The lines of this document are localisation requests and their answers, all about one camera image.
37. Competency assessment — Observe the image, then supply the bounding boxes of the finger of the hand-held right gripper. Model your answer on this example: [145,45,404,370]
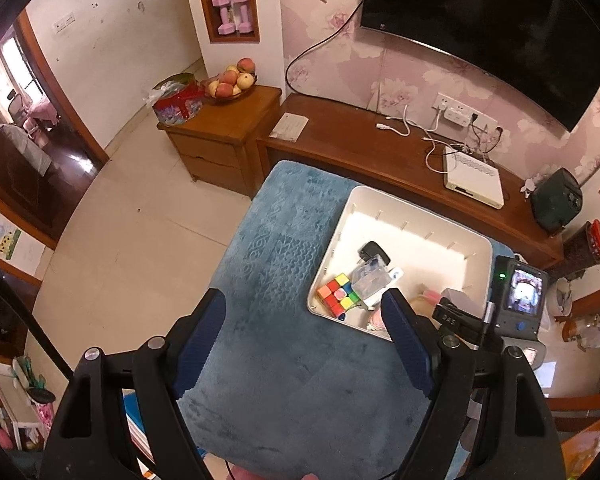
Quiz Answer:
[431,296,496,348]

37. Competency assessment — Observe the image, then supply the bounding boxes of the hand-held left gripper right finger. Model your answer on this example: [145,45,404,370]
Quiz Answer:
[381,287,566,480]

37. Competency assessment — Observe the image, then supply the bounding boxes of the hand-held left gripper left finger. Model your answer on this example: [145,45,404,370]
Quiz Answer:
[40,287,227,480]

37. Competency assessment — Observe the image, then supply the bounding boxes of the white charger block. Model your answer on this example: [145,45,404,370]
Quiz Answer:
[440,287,477,312]

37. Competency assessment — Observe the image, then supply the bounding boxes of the pink correction tape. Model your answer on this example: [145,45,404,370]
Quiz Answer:
[366,307,392,333]

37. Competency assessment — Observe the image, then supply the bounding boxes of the clear plastic case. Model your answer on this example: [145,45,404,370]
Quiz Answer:
[349,255,392,298]

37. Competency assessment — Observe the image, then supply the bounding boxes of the white plastic storage bin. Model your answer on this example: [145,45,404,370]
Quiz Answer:
[306,185,495,346]

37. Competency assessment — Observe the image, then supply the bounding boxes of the multicoloured puzzle cube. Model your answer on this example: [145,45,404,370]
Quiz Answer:
[316,272,363,317]

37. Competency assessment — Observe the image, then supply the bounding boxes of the black charger plug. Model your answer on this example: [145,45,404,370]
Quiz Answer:
[357,241,392,266]

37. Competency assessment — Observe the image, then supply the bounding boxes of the white bucket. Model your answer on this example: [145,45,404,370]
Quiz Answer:
[550,277,576,316]

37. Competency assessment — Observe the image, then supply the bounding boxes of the yellow oil bottle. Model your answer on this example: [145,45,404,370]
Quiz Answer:
[562,317,588,341]

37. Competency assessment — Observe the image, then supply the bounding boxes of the blue plastic stool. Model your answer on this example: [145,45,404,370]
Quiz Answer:
[122,392,148,433]

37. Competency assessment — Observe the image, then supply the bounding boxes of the blue plush blanket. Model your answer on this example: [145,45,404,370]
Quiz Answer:
[177,160,513,478]

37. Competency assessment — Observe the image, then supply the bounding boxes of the white router box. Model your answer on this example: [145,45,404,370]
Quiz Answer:
[442,146,507,209]

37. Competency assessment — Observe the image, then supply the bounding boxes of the wooden side cabinet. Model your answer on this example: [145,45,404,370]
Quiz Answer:
[156,85,283,198]

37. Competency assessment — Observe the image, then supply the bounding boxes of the paper sheet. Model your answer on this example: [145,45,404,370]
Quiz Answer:
[269,113,309,142]

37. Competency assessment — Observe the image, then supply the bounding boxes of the red printed tin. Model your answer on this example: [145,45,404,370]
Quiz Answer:
[144,74,206,127]

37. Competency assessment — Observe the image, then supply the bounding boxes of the black television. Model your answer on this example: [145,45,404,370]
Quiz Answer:
[360,0,600,133]

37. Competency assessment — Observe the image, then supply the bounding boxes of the pink dumbbell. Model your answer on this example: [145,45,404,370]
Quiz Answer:
[231,0,253,33]
[212,0,236,37]

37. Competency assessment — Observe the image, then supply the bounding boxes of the thick black cable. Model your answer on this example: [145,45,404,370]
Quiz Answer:
[0,260,76,381]

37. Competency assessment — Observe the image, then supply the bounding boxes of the white wall power strip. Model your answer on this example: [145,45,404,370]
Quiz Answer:
[431,91,498,128]

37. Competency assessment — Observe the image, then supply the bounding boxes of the white charging cable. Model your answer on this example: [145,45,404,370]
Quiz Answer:
[376,105,481,173]

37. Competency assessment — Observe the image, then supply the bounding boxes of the black television cable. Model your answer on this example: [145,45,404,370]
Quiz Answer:
[285,0,365,97]

